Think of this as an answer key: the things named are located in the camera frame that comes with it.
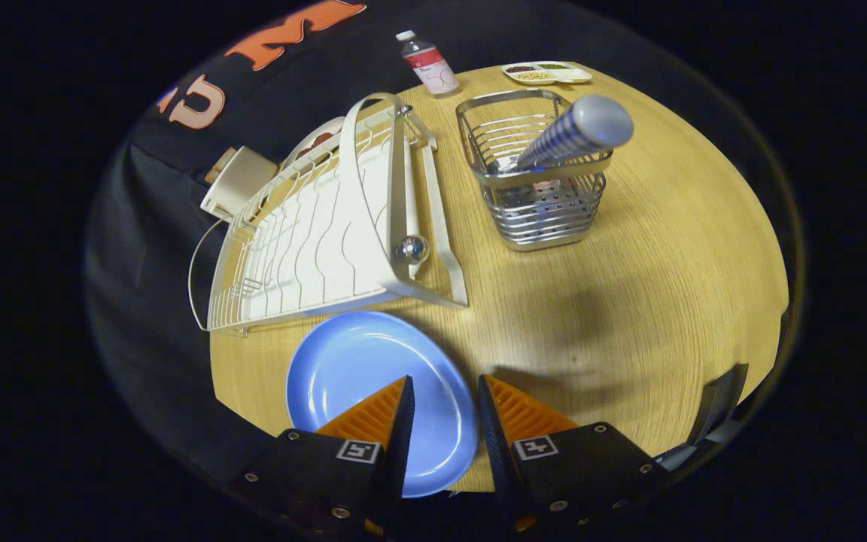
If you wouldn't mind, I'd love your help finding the metal wire basket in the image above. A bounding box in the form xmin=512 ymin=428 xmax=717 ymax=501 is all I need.
xmin=455 ymin=89 xmax=615 ymax=252

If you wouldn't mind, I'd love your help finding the white wire dish rack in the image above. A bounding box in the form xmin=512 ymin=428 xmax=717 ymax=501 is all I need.
xmin=187 ymin=92 xmax=470 ymax=336

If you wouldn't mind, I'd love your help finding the spoon with striped handle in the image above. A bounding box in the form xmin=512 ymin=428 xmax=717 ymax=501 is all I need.
xmin=488 ymin=94 xmax=635 ymax=174

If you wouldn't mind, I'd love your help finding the brown toast slice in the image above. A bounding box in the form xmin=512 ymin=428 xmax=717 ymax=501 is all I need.
xmin=205 ymin=153 xmax=236 ymax=186

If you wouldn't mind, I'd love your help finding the cream toaster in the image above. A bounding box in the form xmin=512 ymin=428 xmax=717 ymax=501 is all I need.
xmin=200 ymin=146 xmax=279 ymax=221

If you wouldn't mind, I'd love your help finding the beige plate with meat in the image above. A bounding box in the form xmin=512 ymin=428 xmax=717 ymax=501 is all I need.
xmin=281 ymin=117 xmax=348 ymax=170

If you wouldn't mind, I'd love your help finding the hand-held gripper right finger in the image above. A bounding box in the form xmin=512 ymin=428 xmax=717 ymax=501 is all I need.
xmin=476 ymin=374 xmax=671 ymax=537

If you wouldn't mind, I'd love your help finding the white divided dish with beans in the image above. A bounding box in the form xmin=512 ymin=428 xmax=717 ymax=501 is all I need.
xmin=501 ymin=61 xmax=594 ymax=86

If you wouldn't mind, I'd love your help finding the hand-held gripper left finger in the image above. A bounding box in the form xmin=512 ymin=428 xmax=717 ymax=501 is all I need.
xmin=227 ymin=375 xmax=416 ymax=539

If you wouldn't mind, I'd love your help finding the clear bottle with red label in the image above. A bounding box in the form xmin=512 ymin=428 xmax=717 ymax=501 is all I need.
xmin=395 ymin=30 xmax=461 ymax=97

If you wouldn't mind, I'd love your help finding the blue plate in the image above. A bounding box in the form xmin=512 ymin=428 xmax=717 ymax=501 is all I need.
xmin=285 ymin=310 xmax=479 ymax=499

